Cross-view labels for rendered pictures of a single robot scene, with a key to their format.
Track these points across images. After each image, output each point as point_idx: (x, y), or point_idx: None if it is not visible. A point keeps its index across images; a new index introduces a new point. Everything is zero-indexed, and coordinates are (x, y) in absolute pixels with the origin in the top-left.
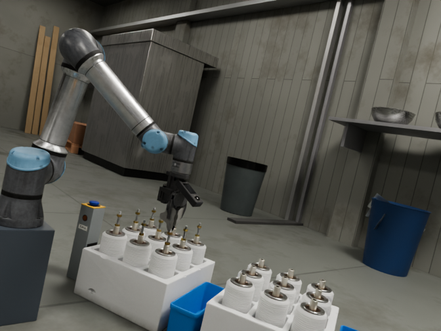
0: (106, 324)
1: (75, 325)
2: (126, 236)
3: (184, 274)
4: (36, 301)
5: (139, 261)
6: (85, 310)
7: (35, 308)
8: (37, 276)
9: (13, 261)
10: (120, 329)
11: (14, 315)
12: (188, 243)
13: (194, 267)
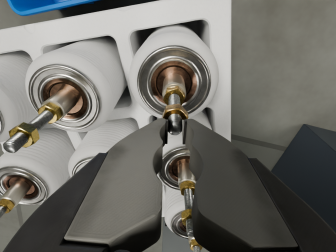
0: (246, 69)
1: (279, 91)
2: (178, 208)
3: (121, 13)
4: (325, 139)
5: (201, 122)
6: (238, 114)
7: (317, 133)
8: None
9: None
10: (241, 47)
11: (335, 135)
12: (4, 120)
13: (45, 40)
